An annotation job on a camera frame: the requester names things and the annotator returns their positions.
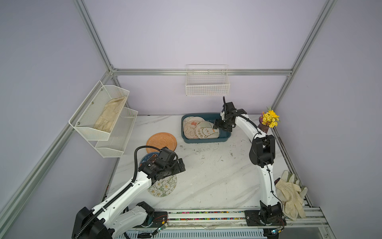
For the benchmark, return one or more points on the white wire wall basket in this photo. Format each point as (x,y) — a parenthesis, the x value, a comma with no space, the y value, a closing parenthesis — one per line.
(207,80)

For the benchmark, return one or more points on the cream work gloves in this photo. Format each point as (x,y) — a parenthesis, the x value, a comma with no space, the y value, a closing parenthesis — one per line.
(291,193)

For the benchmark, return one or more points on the beige puppy round coaster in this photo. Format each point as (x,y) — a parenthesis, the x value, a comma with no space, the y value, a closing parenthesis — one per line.
(205,130)

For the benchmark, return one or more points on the orange woven round coaster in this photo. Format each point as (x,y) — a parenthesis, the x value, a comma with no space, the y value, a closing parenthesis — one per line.
(162,139)

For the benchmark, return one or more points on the white mesh two-tier shelf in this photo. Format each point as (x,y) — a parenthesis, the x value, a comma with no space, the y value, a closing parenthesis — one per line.
(112,144)

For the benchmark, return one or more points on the aluminium mounting rail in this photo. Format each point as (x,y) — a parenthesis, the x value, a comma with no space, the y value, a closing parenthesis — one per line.
(206,219)

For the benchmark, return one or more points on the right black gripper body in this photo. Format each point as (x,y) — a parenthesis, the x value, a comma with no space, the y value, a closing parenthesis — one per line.
(225,123)

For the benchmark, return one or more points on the beige cloth in shelf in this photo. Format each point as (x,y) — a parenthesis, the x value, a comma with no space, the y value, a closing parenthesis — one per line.
(110,114)

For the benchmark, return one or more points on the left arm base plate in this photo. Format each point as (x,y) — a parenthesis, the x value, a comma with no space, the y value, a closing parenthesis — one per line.
(155,219)

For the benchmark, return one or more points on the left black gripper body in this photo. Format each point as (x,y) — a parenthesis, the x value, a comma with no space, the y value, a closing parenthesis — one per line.
(173,169)

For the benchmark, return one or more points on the pink kitty round coaster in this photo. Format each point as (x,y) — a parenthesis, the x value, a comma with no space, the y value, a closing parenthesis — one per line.
(197,118)

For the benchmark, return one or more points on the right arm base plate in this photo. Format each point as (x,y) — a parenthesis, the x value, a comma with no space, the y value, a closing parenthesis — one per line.
(267,215)

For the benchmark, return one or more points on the yellow flower bunch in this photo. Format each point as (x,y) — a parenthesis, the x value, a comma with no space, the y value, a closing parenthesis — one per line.
(269,118)

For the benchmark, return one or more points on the blue denim bear coaster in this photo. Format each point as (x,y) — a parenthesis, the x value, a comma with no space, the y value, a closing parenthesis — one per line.
(147,157)

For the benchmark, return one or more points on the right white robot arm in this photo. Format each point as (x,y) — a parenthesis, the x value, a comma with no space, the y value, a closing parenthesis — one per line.
(261,154)

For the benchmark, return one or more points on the pink bunny bow coaster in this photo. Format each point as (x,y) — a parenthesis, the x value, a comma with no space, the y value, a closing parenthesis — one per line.
(189,127)

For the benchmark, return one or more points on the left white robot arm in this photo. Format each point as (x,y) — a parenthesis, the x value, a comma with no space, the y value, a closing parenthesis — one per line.
(112,217)

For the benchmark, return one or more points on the green white flower bunny coaster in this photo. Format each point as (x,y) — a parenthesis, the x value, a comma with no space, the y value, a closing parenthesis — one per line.
(163,187)

